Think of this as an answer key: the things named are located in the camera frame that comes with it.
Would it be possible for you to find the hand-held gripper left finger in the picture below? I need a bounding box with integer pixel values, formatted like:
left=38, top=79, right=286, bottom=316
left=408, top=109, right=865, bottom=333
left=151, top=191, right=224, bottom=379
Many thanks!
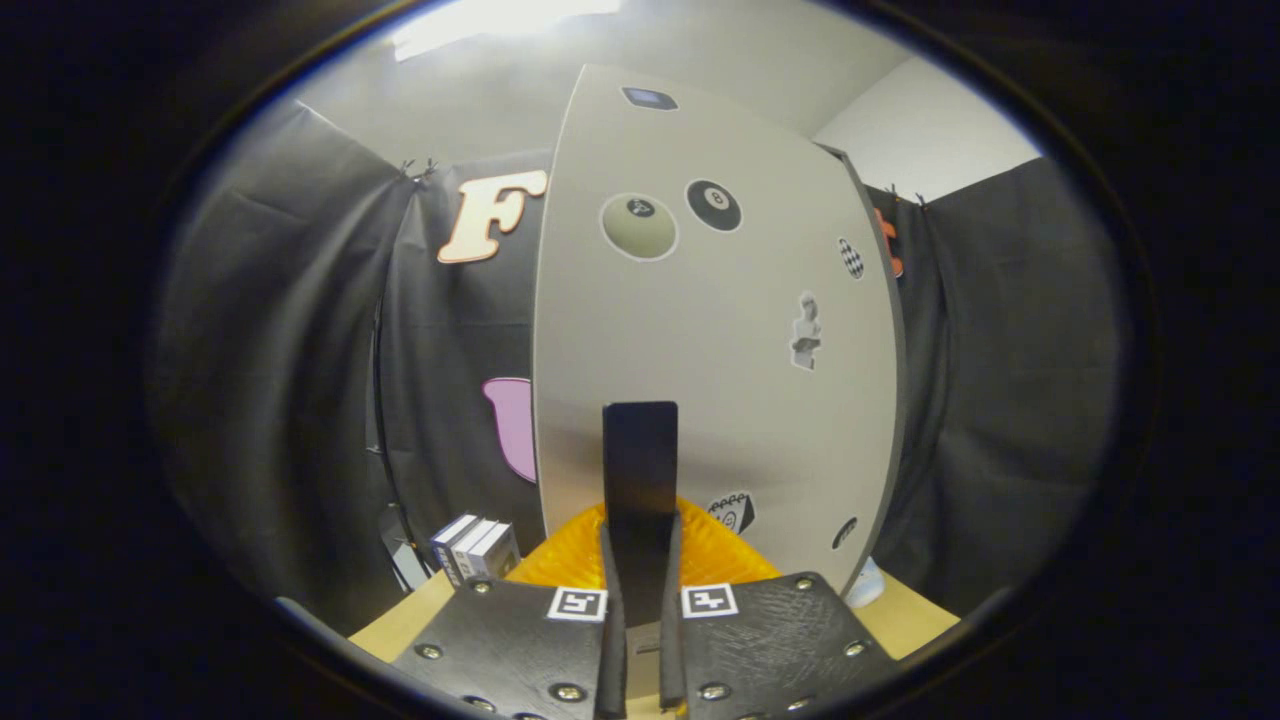
left=385, top=500, right=626, bottom=720

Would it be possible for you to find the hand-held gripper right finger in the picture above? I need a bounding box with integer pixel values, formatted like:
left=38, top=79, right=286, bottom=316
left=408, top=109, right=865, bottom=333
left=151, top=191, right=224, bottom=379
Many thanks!
left=660, top=497, right=901, bottom=720

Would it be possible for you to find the black door handle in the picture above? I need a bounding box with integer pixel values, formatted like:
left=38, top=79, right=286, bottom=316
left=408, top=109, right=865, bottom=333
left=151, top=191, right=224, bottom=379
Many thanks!
left=602, top=402, right=679, bottom=631

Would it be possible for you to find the light grey cabinet door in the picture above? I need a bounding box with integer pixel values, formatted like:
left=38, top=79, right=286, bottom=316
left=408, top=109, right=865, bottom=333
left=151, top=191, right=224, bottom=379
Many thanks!
left=532, top=65, right=901, bottom=601

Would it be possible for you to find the grey cabinet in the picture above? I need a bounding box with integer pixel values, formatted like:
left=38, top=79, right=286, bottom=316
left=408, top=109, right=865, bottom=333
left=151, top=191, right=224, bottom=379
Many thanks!
left=815, top=140, right=911, bottom=601

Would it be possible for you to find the black backdrop cloth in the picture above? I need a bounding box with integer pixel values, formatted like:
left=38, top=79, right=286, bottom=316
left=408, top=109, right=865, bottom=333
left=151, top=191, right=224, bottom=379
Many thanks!
left=150, top=100, right=1126, bottom=631

